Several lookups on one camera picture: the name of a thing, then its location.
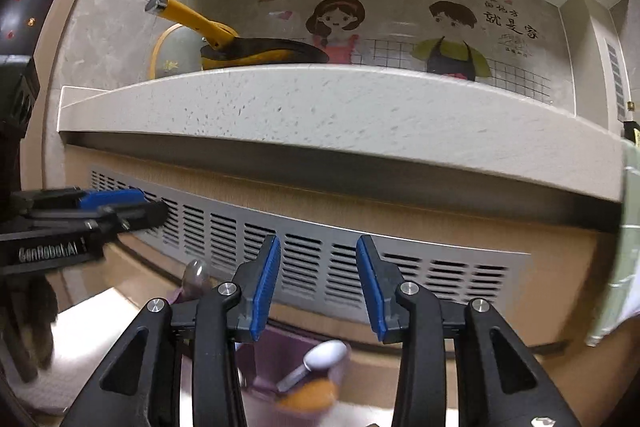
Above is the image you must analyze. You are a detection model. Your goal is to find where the yellow-handled frying pan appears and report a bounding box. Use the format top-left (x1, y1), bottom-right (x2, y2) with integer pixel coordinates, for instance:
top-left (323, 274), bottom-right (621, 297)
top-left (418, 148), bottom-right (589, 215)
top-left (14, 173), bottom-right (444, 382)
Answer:
top-left (145, 0), bottom-right (328, 70)

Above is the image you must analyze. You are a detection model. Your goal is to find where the green checked towel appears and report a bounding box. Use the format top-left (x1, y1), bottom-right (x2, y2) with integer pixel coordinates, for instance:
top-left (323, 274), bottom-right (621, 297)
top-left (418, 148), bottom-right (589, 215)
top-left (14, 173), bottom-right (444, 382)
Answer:
top-left (587, 142), bottom-right (640, 348)

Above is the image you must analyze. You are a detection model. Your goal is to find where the brown wooden spoon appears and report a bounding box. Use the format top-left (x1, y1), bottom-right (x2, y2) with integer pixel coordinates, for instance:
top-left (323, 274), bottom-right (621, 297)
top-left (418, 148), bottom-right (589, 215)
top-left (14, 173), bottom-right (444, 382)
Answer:
top-left (274, 378), bottom-right (338, 413)

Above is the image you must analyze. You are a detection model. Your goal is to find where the yellow-rimmed glass lid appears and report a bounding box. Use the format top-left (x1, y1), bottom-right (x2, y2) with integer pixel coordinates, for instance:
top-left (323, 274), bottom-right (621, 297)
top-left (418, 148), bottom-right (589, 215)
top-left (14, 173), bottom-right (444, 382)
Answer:
top-left (149, 23), bottom-right (206, 82)

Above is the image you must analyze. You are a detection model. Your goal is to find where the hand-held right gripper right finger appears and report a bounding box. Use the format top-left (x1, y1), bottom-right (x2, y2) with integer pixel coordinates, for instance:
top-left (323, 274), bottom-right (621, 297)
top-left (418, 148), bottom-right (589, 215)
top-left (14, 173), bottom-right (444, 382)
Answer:
top-left (355, 234), bottom-right (583, 427)

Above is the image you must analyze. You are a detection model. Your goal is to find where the speckled white countertop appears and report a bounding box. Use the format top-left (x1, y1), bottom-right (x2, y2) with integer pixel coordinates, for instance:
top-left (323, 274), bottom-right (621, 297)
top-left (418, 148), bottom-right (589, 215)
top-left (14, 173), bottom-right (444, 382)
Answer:
top-left (57, 64), bottom-right (626, 202)

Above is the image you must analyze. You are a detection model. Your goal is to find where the purple utensil container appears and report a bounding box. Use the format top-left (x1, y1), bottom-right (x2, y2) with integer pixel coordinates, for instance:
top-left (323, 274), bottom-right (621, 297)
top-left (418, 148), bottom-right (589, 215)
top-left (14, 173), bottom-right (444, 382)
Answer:
top-left (170, 287), bottom-right (353, 427)

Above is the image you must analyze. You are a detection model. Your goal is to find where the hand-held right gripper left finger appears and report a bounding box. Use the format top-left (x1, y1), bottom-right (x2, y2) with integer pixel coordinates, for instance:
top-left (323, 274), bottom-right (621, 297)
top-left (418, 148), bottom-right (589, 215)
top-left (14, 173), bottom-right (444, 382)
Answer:
top-left (60, 234), bottom-right (282, 427)

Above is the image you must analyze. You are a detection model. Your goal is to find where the cartoon wall poster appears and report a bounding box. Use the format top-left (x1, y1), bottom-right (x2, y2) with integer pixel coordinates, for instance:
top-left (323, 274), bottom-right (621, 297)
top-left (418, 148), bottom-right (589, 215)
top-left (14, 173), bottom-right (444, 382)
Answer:
top-left (257, 0), bottom-right (556, 102)

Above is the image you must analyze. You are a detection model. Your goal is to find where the grey vent grille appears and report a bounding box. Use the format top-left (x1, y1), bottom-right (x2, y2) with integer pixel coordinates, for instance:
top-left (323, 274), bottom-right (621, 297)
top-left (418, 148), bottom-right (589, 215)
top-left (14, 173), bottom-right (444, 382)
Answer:
top-left (90, 164), bottom-right (531, 325)

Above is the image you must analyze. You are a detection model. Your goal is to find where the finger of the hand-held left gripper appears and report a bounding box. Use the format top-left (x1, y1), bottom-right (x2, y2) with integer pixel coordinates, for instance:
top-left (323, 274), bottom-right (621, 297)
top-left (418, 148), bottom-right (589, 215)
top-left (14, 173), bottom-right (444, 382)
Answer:
top-left (25, 201), bottom-right (169, 243)
top-left (10, 188), bottom-right (146, 228)

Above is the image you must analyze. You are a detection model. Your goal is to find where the white ceramic spoon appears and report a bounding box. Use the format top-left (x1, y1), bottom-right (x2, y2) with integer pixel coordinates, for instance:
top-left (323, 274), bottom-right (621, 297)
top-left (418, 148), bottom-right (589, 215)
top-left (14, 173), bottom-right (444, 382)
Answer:
top-left (276, 339), bottom-right (349, 394)

